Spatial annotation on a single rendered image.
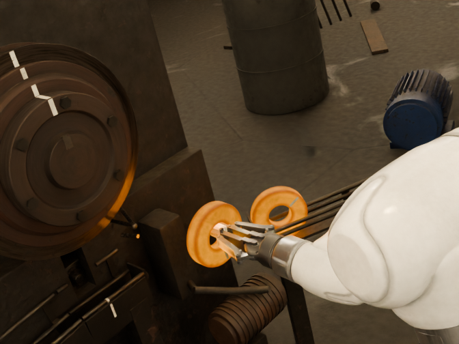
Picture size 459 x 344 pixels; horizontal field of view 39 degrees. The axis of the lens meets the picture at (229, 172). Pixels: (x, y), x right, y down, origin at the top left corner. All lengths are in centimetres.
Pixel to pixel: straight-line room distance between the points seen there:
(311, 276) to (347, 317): 120
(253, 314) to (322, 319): 74
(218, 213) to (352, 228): 83
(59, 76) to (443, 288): 94
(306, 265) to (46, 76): 65
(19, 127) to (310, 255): 61
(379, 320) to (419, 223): 178
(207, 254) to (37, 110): 50
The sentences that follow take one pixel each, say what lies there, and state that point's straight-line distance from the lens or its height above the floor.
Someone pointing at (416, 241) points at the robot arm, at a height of 123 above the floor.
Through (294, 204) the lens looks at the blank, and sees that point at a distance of 176.
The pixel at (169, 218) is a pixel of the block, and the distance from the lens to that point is 169.
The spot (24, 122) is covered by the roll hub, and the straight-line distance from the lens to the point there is 131.
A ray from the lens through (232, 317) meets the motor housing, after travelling 176.
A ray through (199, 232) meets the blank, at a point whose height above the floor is 87.
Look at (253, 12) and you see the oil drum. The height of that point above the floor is 68.
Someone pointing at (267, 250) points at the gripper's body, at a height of 86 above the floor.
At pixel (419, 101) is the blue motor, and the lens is 329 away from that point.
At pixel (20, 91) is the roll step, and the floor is 128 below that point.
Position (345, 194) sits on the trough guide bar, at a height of 68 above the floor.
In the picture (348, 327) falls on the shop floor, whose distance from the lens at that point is 244.
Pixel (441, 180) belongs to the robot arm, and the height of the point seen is 126.
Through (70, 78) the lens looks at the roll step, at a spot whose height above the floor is 126.
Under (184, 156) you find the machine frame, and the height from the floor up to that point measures 87.
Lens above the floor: 162
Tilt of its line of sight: 26 degrees down
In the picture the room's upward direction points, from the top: 14 degrees counter-clockwise
